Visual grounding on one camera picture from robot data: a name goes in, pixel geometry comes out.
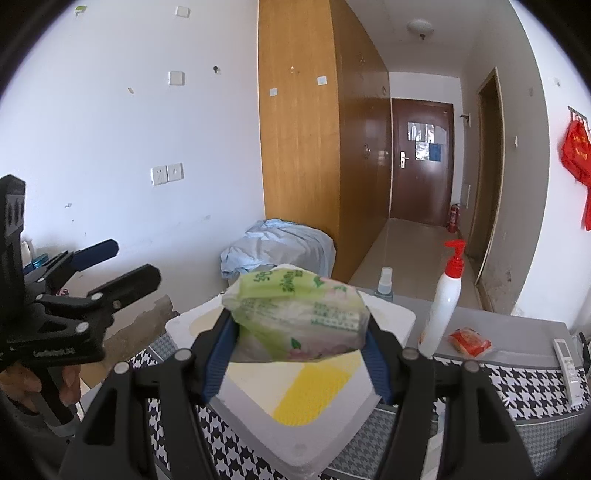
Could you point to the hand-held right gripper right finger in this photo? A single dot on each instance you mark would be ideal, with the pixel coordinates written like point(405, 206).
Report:
point(374, 364)

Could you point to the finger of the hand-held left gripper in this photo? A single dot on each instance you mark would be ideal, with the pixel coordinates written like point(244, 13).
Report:
point(134, 279)
point(99, 251)

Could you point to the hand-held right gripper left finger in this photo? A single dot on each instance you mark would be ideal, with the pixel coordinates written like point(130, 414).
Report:
point(217, 364)

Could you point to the white foam box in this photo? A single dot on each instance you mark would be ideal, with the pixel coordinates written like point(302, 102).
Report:
point(258, 406)

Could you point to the green tissue pack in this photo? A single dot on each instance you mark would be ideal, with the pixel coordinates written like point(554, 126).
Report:
point(295, 309)

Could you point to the person's left forearm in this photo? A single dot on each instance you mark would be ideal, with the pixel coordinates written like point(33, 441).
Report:
point(23, 424)

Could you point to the person's left hand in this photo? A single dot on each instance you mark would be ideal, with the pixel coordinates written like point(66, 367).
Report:
point(18, 376)

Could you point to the yellow mesh pad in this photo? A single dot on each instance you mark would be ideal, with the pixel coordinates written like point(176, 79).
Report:
point(314, 397)

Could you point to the small clear spray bottle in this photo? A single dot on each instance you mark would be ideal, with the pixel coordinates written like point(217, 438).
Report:
point(384, 290)

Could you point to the white pump bottle red top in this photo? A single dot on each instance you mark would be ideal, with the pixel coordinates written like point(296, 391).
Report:
point(441, 314)

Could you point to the red snack packet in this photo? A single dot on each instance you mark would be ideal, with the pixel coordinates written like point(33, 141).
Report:
point(468, 342)

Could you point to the light blue crumpled cloth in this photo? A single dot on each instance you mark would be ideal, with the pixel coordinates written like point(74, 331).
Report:
point(277, 244)

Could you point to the houndstooth table cloth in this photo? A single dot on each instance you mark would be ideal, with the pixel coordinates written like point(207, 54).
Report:
point(531, 383)

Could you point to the red fire extinguisher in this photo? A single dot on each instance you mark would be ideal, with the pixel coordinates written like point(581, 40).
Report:
point(453, 221)

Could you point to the dark brown door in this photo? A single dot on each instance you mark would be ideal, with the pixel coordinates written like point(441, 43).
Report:
point(418, 194)

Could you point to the white remote control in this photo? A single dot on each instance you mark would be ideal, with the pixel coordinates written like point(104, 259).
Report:
point(568, 369)

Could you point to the wooden wardrobe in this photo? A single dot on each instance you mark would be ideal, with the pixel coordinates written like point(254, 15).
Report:
point(300, 138)

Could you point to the papers on door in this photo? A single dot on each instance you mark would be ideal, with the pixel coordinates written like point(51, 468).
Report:
point(422, 138)

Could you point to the red printed bag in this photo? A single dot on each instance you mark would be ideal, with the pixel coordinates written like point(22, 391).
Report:
point(587, 207)
point(577, 152)

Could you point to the round ceiling lamp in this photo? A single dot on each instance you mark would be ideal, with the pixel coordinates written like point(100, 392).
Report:
point(420, 28)

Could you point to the wooden side door frame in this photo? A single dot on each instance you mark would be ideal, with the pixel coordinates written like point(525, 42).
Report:
point(485, 184)

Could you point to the dark wall bracket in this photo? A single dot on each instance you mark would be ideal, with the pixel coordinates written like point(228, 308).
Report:
point(465, 118)

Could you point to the metal wall hook rack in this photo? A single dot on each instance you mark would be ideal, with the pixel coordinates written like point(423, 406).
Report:
point(577, 113)

